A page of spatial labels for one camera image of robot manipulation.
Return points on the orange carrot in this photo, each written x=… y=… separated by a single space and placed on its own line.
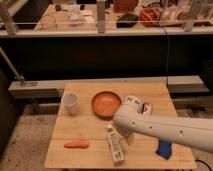
x=77 y=144

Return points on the white plastic cup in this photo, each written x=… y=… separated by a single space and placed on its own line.
x=71 y=102

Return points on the blue crumpled cloth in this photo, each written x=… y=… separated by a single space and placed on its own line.
x=164 y=149

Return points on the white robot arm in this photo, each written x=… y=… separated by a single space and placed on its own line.
x=191 y=132

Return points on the grey shelf beam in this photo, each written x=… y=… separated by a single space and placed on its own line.
x=54 y=88

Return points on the orange ceramic bowl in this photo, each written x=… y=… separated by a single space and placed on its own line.
x=105 y=104

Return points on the red tool on bench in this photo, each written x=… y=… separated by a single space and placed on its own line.
x=149 y=17

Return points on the black pouch on bench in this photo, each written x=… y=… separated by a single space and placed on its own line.
x=127 y=20

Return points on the metal clamp rod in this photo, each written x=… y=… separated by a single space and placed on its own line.
x=22 y=81

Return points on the white squeeze bottle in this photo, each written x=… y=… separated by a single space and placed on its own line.
x=114 y=145

